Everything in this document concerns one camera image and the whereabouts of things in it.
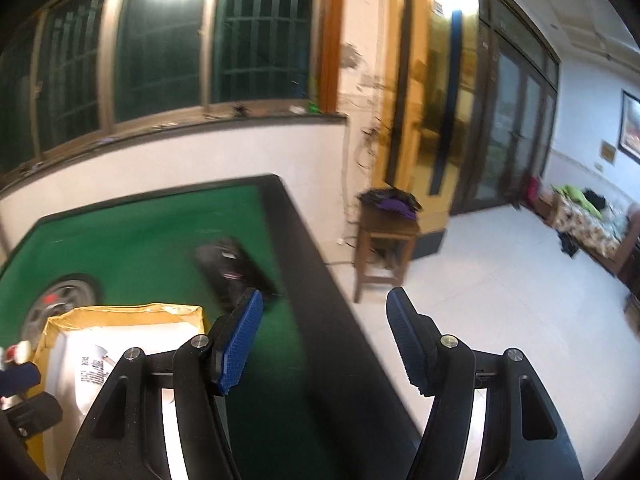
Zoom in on framed wall picture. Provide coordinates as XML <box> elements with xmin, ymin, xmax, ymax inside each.
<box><xmin>617</xmin><ymin>89</ymin><xmax>640</xmax><ymax>163</ymax></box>

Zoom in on golden wooden door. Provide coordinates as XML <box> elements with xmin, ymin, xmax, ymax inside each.
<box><xmin>382</xmin><ymin>0</ymin><xmax>483</xmax><ymax>261</ymax></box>

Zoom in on black oblong object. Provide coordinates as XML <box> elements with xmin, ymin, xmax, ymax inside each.
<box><xmin>194</xmin><ymin>237</ymin><xmax>282</xmax><ymax>313</ymax></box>

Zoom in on purple and black clothes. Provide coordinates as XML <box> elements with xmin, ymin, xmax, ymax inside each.
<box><xmin>361</xmin><ymin>187</ymin><xmax>423</xmax><ymax>221</ymax></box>

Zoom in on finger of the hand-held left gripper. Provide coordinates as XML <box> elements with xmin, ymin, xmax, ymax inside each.
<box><xmin>0</xmin><ymin>362</ymin><xmax>63</xmax><ymax>443</ymax></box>

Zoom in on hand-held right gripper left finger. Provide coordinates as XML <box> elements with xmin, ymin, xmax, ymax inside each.
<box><xmin>60</xmin><ymin>287</ymin><xmax>264</xmax><ymax>480</ymax></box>

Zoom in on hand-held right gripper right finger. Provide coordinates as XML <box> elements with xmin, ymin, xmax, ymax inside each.
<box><xmin>386</xmin><ymin>287</ymin><xmax>586</xmax><ymax>480</ymax></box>

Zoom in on green cloth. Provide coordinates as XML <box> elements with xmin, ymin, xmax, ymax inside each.
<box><xmin>552</xmin><ymin>185</ymin><xmax>601</xmax><ymax>208</ymax></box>

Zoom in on yellow taped white foam box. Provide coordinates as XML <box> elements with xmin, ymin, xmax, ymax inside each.
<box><xmin>22</xmin><ymin>302</ymin><xmax>211</xmax><ymax>480</ymax></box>

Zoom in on round grey table centre panel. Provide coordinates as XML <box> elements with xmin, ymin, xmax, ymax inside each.
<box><xmin>20</xmin><ymin>274</ymin><xmax>103</xmax><ymax>348</ymax></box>

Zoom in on dark glass double door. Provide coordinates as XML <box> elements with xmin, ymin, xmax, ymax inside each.
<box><xmin>450</xmin><ymin>0</ymin><xmax>560</xmax><ymax>216</ymax></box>

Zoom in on wooden stool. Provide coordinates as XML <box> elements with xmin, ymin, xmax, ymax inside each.
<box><xmin>352</xmin><ymin>200</ymin><xmax>422</xmax><ymax>303</ymax></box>

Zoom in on barred window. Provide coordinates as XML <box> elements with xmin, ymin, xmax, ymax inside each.
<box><xmin>0</xmin><ymin>0</ymin><xmax>346</xmax><ymax>176</ymax></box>

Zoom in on wooden sofa with floral cushion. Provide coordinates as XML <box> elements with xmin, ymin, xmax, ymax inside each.
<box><xmin>547</xmin><ymin>185</ymin><xmax>640</xmax><ymax>281</ymax></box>

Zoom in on white bottle with red label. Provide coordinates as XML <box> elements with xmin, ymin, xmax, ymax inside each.
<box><xmin>0</xmin><ymin>341</ymin><xmax>32</xmax><ymax>365</ymax></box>

